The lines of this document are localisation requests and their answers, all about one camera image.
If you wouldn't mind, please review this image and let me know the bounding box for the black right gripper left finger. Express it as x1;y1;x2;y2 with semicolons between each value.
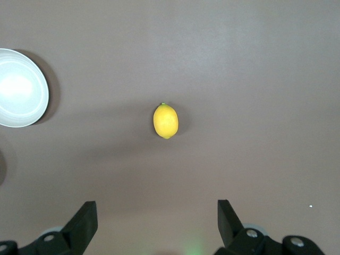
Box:
18;201;98;255

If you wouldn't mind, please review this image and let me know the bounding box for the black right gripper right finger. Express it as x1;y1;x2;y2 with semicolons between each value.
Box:
214;199;284;255

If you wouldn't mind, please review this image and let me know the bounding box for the yellow lemon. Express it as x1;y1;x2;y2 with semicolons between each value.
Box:
153;102;179;140

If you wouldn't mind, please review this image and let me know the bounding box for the brown table mat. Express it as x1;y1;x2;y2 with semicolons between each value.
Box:
0;0;340;255

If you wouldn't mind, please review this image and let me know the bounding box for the beige round plate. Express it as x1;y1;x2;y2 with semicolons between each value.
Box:
0;48;50;129

